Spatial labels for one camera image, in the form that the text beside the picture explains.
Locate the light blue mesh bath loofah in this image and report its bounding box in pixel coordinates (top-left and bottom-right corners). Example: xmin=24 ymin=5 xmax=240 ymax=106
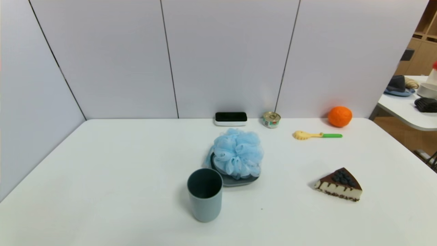
xmin=205 ymin=128 xmax=264 ymax=180

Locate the grey square plastic dish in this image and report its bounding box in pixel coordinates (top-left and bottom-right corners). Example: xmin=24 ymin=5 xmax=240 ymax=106
xmin=210 ymin=152 xmax=260 ymax=187

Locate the black and white box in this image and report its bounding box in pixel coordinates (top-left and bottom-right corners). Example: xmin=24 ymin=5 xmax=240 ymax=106
xmin=215 ymin=112 xmax=248 ymax=127

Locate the small tin can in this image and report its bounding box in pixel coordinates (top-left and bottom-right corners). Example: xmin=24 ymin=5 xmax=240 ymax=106
xmin=263 ymin=111 xmax=281 ymax=129

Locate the grey-blue plastic cup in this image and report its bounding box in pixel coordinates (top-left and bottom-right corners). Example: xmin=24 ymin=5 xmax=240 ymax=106
xmin=187 ymin=168 xmax=223 ymax=223

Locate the orange fruit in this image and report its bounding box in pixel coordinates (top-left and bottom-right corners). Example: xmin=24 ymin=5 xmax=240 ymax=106
xmin=328 ymin=106 xmax=353 ymax=128

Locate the chocolate blueberry cake slice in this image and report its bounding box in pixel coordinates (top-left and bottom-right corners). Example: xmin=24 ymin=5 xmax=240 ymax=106
xmin=314 ymin=167 xmax=363 ymax=202

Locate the dark grey hat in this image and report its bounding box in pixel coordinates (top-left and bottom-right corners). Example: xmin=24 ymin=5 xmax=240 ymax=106
xmin=387 ymin=75 xmax=407 ymax=93

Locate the white side table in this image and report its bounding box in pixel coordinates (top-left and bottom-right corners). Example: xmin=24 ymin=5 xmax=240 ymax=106
xmin=369 ymin=75 xmax=437 ymax=132

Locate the blue plate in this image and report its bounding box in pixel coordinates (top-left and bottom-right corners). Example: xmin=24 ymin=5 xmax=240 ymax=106
xmin=384 ymin=87 xmax=416 ymax=97

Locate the black knitted item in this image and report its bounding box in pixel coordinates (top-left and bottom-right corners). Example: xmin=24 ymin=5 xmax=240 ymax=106
xmin=414 ymin=97 xmax=437 ymax=113

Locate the white bowl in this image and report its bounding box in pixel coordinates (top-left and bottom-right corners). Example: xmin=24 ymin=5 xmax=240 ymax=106
xmin=417 ymin=83 xmax=437 ymax=99

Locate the dark metal stand base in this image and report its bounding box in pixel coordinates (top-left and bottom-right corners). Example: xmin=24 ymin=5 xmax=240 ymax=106
xmin=414 ymin=149 xmax=437 ymax=171

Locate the wooden shelf unit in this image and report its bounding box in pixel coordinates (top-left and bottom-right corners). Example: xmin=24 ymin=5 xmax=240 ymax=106
xmin=395 ymin=0 xmax=437 ymax=76

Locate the white bottle red cap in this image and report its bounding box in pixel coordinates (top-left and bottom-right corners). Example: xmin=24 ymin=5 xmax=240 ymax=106
xmin=426 ymin=61 xmax=437 ymax=86

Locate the yellow toy rake green handle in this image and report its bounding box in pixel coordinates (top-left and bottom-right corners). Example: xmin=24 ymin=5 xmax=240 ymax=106
xmin=293 ymin=131 xmax=343 ymax=140

